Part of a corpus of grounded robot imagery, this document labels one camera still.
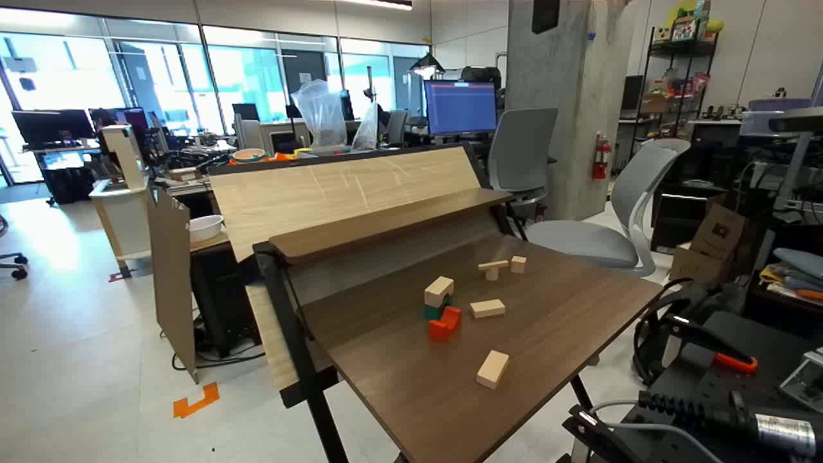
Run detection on orange notched block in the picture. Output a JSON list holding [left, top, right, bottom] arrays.
[[427, 305, 466, 345]]

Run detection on brown wooden shelf board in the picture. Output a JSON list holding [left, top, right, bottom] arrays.
[[267, 188, 515, 264]]

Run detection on light wooden backboard panel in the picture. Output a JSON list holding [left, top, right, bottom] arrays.
[[206, 144, 483, 264]]

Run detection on green block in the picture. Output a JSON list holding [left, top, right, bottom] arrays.
[[420, 296, 454, 321]]

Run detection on T-shaped wooden block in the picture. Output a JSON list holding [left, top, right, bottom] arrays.
[[475, 256, 512, 283]]

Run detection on blue lit monitor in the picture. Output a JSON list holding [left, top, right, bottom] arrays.
[[425, 76, 501, 140]]

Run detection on grey mesh office chair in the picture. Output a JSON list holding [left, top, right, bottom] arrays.
[[485, 106, 561, 242]]

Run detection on clear plastic bag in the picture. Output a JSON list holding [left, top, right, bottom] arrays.
[[291, 76, 353, 151]]

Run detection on black desk lamp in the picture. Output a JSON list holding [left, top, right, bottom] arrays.
[[408, 49, 448, 83]]

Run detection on light wooden side board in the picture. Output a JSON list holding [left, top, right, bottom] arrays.
[[245, 281, 298, 394]]

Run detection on red fire extinguisher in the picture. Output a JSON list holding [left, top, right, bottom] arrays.
[[588, 131, 614, 183]]

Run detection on white bowl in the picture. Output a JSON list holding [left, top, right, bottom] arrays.
[[187, 214, 226, 246]]

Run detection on standing wooden panel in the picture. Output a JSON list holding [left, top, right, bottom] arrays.
[[145, 188, 201, 384]]

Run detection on black storage shelf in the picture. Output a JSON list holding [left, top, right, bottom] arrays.
[[638, 21, 723, 144]]

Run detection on plain cardboard box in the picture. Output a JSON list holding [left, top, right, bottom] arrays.
[[669, 200, 753, 290]]

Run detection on black perforated workbench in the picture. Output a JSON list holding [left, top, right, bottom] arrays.
[[561, 305, 823, 463]]

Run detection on black monitor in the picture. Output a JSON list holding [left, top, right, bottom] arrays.
[[11, 107, 98, 148]]

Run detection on black tool silver tip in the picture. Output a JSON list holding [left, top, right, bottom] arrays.
[[638, 387, 820, 459]]

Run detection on grey chair white frame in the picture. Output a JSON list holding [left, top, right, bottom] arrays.
[[521, 137, 695, 277]]

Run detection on white pedestal stand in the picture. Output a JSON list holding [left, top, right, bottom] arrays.
[[87, 124, 156, 277]]

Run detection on grey cable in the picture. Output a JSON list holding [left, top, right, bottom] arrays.
[[588, 396, 730, 463]]

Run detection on black clamp orange handle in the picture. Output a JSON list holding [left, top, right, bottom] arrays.
[[638, 305, 762, 380]]

